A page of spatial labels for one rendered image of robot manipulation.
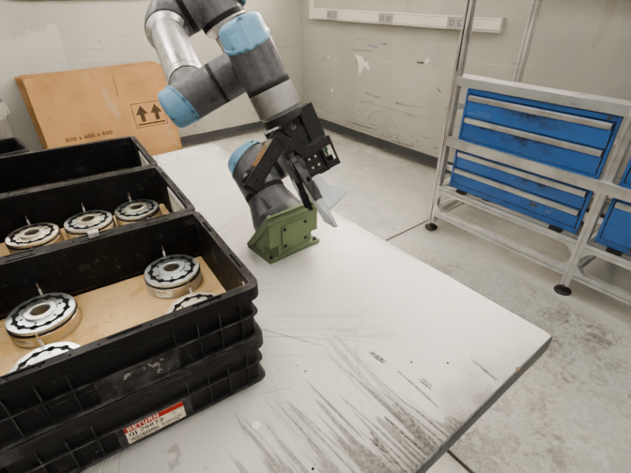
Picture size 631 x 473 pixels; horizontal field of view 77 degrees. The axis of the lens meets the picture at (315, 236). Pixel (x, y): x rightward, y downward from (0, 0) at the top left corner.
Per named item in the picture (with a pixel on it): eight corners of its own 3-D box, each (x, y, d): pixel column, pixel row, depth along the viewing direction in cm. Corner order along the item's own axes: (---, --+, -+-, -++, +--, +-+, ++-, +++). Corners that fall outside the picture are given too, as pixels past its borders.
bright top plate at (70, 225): (107, 207, 100) (106, 205, 99) (116, 224, 93) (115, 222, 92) (62, 219, 95) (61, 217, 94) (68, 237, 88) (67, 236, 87)
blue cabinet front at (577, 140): (450, 185, 240) (469, 87, 211) (577, 234, 192) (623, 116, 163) (447, 186, 239) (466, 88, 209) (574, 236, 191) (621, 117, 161)
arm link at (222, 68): (209, 64, 77) (204, 59, 67) (259, 34, 77) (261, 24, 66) (232, 101, 80) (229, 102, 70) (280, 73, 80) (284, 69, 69)
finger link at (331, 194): (361, 207, 65) (331, 163, 67) (330, 225, 64) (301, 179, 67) (359, 214, 68) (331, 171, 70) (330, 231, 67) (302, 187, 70)
